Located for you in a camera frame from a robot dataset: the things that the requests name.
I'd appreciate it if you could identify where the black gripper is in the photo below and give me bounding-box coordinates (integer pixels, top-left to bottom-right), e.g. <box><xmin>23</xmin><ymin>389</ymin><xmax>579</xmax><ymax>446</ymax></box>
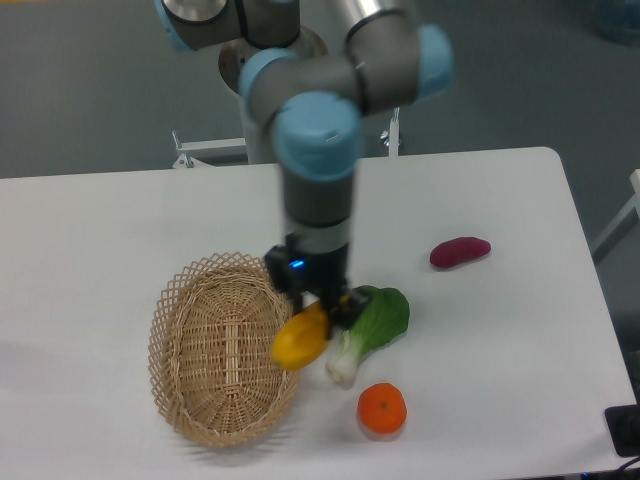
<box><xmin>264</xmin><ymin>233</ymin><xmax>371</xmax><ymax>330</ymax></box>

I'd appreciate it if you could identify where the yellow mango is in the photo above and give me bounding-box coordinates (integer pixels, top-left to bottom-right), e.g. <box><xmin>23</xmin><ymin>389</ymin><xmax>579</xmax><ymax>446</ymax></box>
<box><xmin>271</xmin><ymin>301</ymin><xmax>330</xmax><ymax>371</ymax></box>

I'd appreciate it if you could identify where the woven wicker basket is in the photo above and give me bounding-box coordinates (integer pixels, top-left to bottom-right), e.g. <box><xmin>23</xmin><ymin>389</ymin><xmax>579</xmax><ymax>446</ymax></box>
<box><xmin>148</xmin><ymin>252</ymin><xmax>299</xmax><ymax>448</ymax></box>

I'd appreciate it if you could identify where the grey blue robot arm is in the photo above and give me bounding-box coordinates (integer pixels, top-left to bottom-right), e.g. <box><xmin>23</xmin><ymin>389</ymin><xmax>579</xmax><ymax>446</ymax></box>
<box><xmin>156</xmin><ymin>1</ymin><xmax>454</xmax><ymax>329</ymax></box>

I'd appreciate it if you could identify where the green bok choy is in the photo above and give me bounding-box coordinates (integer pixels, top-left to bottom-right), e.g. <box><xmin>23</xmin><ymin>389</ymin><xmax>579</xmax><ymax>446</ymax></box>
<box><xmin>325</xmin><ymin>285</ymin><xmax>410</xmax><ymax>388</ymax></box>

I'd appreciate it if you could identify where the orange tangerine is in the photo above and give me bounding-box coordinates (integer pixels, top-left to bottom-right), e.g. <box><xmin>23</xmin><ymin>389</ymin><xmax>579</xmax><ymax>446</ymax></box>
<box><xmin>357</xmin><ymin>383</ymin><xmax>408</xmax><ymax>435</ymax></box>

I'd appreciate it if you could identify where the purple sweet potato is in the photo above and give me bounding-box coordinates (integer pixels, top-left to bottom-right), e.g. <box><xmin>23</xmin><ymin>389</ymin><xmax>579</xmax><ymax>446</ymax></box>
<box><xmin>429</xmin><ymin>237</ymin><xmax>492</xmax><ymax>270</ymax></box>

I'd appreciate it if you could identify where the white table leg right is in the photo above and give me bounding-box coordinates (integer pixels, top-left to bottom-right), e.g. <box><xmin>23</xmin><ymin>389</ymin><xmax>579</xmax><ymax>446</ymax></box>
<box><xmin>590</xmin><ymin>169</ymin><xmax>639</xmax><ymax>265</ymax></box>

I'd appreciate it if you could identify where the black device at edge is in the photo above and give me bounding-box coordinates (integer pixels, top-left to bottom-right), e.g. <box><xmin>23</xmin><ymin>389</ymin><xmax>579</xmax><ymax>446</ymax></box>
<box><xmin>604</xmin><ymin>404</ymin><xmax>639</xmax><ymax>457</ymax></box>

